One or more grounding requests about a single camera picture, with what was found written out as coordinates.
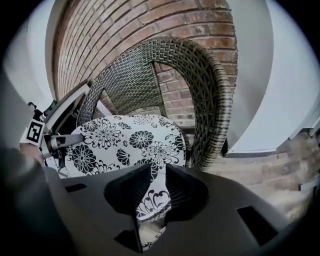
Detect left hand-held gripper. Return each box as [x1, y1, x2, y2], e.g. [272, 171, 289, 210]
[19, 101, 85, 160]

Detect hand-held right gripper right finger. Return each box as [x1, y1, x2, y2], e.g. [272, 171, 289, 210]
[164, 163, 210, 226]

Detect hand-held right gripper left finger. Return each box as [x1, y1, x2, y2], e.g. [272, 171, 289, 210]
[104, 163, 153, 221]

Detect black white floral cushion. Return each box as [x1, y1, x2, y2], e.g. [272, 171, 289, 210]
[59, 114, 191, 223]

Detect brown wicker chair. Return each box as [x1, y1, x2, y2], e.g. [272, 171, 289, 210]
[76, 36, 232, 172]

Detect person's left forearm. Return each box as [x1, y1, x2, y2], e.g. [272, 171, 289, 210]
[18, 143, 45, 166]

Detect dark grey table white legs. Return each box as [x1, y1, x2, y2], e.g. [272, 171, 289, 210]
[42, 79, 113, 133]

